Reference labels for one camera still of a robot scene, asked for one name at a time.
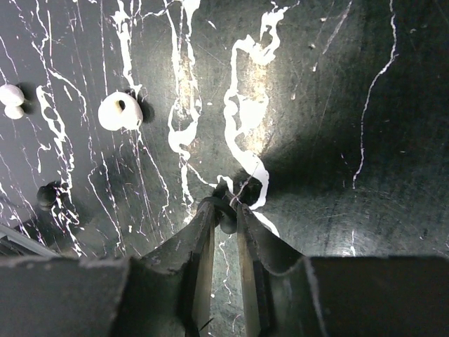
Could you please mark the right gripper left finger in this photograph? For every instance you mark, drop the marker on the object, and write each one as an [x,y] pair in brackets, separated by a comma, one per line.
[167,292]

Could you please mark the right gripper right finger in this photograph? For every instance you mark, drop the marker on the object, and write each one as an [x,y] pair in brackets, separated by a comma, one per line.
[279,286]

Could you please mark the black earbud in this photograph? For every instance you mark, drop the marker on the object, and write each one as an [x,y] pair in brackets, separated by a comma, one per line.
[229,210]

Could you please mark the black earbud tip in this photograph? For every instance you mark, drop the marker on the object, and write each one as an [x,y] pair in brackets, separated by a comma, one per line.
[49,195]

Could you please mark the right white earbud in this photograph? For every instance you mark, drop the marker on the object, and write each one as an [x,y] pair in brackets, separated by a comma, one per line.
[120,110]

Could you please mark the white earbud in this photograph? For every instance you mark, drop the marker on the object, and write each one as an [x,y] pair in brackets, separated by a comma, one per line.
[120,110]
[12,98]

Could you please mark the left white earbud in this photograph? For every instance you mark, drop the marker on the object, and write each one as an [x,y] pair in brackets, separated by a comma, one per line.
[12,98]

